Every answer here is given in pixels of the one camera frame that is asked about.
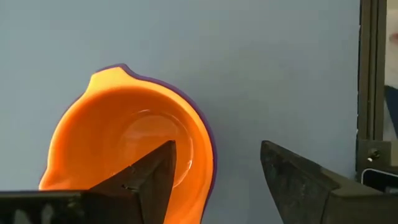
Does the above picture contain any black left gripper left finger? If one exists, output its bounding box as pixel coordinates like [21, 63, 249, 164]
[0, 139, 177, 224]

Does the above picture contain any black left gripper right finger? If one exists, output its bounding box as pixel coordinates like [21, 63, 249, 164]
[260, 139, 398, 224]

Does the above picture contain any purple measuring cup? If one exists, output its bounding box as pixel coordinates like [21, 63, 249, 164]
[39, 63, 218, 224]

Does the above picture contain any black metal corner bracket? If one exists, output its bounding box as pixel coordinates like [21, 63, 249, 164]
[356, 139, 393, 175]

